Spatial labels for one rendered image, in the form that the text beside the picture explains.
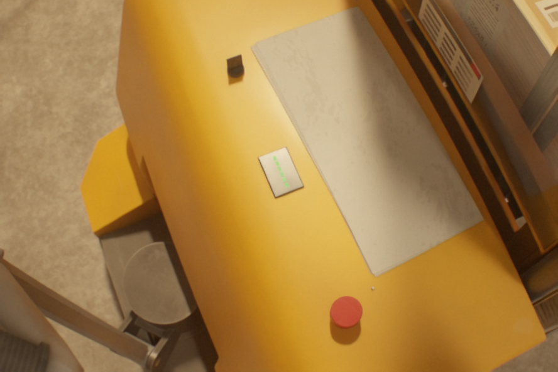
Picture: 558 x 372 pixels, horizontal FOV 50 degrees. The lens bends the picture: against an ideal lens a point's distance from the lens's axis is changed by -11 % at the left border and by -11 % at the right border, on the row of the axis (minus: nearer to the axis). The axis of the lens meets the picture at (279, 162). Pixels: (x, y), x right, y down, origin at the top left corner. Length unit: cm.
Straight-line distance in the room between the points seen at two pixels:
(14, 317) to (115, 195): 102
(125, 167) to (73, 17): 87
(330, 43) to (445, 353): 46
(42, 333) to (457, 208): 58
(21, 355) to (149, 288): 91
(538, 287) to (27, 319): 61
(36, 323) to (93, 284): 133
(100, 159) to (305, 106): 73
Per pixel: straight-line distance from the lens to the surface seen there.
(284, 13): 98
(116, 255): 150
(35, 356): 41
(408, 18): 121
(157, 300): 129
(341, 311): 77
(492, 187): 99
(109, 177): 150
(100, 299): 179
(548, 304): 135
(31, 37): 223
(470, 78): 84
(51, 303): 80
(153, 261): 131
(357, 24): 97
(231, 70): 92
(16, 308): 49
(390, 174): 86
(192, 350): 142
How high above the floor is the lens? 169
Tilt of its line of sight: 67 degrees down
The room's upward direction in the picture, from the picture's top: 3 degrees counter-clockwise
